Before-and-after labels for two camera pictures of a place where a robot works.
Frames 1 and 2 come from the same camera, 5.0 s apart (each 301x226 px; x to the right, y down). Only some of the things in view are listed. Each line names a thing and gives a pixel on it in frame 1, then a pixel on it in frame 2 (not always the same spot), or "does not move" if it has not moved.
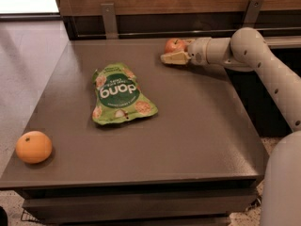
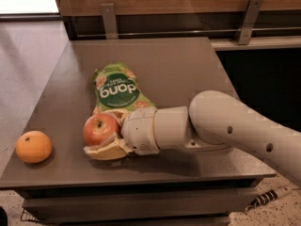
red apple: (175, 44) -> (99, 127)
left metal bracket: (108, 11) does not move
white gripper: (198, 51) -> (138, 131)
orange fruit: (33, 147) does not move
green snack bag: (118, 96) does not move
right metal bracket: (251, 12) does not move
